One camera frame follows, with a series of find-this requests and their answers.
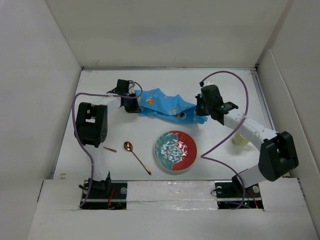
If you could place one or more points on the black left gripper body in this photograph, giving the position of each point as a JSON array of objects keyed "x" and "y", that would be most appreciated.
[{"x": 131, "y": 106}]

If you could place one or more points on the blue patterned cloth napkin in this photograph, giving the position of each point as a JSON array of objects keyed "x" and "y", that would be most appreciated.
[{"x": 154, "y": 103}]

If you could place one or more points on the copper spoon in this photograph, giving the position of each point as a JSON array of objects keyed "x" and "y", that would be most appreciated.
[{"x": 129, "y": 148}]

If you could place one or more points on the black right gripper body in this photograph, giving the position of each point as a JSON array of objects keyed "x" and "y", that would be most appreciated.
[{"x": 203, "y": 108}]

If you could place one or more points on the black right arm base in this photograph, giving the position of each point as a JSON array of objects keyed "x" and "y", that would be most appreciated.
[{"x": 230, "y": 195}]

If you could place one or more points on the red and teal plate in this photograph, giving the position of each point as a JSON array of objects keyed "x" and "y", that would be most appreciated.
[{"x": 175, "y": 151}]

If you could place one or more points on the copper fork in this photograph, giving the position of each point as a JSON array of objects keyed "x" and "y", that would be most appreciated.
[{"x": 110, "y": 149}]

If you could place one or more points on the pale yellow paper cup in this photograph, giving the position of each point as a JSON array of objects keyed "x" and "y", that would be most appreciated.
[{"x": 238, "y": 140}]

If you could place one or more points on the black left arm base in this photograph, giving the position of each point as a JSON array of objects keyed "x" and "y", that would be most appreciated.
[{"x": 104, "y": 195}]

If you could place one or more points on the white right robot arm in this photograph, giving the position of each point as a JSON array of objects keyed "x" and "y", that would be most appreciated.
[{"x": 277, "y": 152}]

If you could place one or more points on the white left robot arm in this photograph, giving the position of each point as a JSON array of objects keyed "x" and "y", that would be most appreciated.
[{"x": 90, "y": 111}]

